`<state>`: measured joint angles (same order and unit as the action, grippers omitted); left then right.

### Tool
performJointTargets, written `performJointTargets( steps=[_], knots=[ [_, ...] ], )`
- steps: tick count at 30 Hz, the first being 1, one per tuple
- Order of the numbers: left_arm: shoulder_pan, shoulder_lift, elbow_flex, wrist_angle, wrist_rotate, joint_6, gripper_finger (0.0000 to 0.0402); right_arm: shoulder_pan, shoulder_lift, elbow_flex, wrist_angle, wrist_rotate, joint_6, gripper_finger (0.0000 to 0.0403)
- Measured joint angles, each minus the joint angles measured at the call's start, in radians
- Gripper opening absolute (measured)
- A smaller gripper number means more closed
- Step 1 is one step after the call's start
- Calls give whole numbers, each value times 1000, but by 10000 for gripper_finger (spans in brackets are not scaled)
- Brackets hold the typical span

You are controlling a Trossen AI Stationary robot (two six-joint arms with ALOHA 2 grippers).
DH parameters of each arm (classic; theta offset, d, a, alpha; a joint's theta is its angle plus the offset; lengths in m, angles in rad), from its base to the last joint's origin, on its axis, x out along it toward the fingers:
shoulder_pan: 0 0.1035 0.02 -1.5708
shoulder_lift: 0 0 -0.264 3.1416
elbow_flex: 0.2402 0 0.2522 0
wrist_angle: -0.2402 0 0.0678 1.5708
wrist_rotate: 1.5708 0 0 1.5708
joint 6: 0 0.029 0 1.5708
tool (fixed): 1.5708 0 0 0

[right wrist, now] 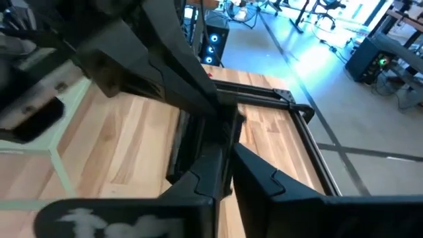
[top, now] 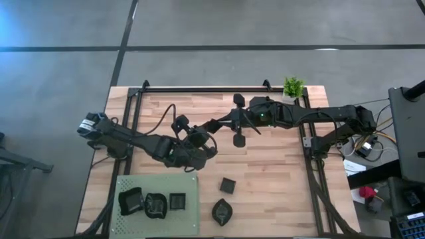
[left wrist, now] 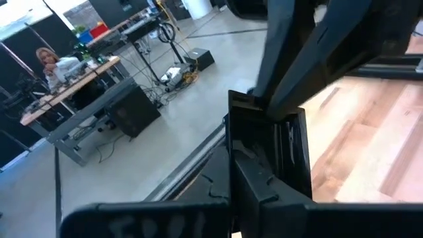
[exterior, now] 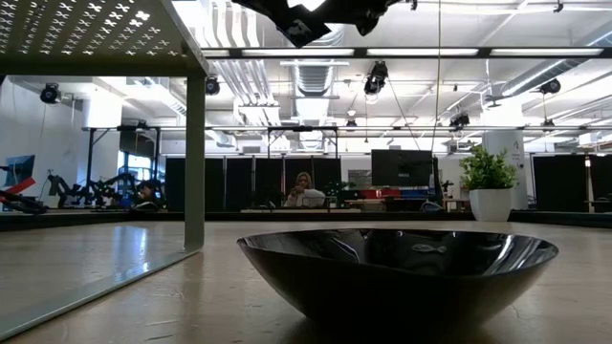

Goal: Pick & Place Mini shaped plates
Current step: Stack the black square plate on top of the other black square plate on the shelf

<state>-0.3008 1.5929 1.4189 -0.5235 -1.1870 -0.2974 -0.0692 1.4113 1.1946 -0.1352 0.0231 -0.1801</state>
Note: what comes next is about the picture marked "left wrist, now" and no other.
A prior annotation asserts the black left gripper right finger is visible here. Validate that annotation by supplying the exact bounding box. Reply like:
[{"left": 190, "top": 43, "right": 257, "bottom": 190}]
[{"left": 233, "top": 149, "right": 314, "bottom": 238}]

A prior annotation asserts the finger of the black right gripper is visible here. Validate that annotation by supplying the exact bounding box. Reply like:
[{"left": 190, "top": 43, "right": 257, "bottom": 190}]
[
  {"left": 253, "top": 0, "right": 315, "bottom": 108},
  {"left": 266, "top": 0, "right": 387, "bottom": 122}
]

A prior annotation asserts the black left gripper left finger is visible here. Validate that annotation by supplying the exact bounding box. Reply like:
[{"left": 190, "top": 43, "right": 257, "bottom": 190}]
[{"left": 174, "top": 144, "right": 231, "bottom": 203}]

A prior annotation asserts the small black square plate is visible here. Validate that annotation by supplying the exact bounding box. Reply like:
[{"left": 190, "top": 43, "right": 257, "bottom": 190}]
[{"left": 225, "top": 89, "right": 314, "bottom": 203}]

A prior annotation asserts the black box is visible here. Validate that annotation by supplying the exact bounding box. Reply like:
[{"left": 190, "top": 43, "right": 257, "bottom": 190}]
[{"left": 183, "top": 48, "right": 215, "bottom": 72}]

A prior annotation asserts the white round pillar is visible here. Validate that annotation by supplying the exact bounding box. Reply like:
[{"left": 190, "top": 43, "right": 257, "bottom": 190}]
[{"left": 180, "top": 0, "right": 213, "bottom": 20}]

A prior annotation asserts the black cabinet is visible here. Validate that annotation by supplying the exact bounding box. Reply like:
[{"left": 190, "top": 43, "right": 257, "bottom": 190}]
[{"left": 107, "top": 85, "right": 162, "bottom": 139}]

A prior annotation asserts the white power device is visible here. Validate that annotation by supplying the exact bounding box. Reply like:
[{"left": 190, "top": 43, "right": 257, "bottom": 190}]
[{"left": 160, "top": 62, "right": 199, "bottom": 92}]

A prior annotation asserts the grey metal bench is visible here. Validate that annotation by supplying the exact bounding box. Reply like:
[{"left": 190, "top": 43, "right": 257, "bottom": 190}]
[{"left": 46, "top": 76, "right": 139, "bottom": 167}]

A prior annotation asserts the wooden top desk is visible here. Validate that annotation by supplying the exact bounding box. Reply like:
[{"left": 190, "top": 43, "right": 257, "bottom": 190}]
[{"left": 19, "top": 55, "right": 122, "bottom": 127}]

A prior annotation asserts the large black monitor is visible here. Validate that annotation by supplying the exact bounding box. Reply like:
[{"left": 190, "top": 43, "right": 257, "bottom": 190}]
[{"left": 88, "top": 0, "right": 149, "bottom": 29}]

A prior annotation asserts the red storage bin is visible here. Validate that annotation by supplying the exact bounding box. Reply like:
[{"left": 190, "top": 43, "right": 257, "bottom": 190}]
[{"left": 89, "top": 22, "right": 110, "bottom": 39}]

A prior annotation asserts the person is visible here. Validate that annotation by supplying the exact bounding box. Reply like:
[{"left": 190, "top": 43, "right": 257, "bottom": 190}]
[{"left": 35, "top": 47, "right": 82, "bottom": 92}]

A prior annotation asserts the blue storage bin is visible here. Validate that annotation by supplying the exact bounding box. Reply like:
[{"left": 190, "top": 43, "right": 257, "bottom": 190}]
[{"left": 78, "top": 28, "right": 95, "bottom": 46}]

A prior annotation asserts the black metal rail frame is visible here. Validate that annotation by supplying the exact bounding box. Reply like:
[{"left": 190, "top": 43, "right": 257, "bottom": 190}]
[{"left": 143, "top": 54, "right": 423, "bottom": 203}]

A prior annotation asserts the black partition wall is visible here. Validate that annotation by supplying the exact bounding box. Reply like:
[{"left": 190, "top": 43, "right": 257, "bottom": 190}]
[{"left": 0, "top": 13, "right": 80, "bottom": 166}]

